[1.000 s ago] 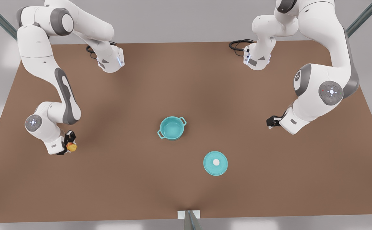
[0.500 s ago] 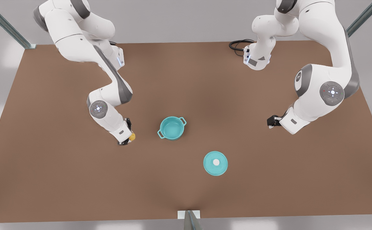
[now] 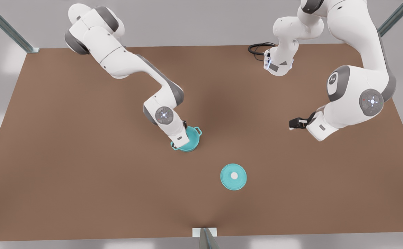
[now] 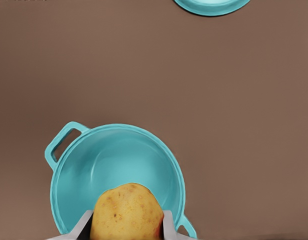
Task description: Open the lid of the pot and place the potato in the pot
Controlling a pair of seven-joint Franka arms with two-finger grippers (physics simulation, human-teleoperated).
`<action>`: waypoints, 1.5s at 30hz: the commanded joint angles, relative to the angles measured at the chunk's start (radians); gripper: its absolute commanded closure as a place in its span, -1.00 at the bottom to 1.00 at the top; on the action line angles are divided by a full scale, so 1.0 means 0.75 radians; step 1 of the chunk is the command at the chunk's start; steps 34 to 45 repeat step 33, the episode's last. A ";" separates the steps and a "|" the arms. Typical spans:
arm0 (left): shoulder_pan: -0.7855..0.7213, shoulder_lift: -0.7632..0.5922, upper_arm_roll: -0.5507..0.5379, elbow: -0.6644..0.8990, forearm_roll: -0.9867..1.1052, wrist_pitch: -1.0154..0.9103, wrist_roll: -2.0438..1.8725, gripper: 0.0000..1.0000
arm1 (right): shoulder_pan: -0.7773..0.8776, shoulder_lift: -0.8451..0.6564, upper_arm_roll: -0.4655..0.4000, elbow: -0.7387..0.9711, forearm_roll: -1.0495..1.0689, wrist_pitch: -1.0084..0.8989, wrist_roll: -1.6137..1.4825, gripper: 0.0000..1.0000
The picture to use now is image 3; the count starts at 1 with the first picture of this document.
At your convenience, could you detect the silver frame post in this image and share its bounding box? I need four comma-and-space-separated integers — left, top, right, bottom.
378, 0, 403, 37
0, 0, 40, 54
192, 227, 220, 249

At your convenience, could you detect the black cable loop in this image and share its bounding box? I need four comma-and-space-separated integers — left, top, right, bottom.
248, 42, 277, 62

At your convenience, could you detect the teal pot with handles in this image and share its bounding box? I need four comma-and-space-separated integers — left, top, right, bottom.
170, 126, 203, 153

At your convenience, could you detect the teal lid with white knob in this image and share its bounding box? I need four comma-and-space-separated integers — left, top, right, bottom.
220, 163, 248, 191

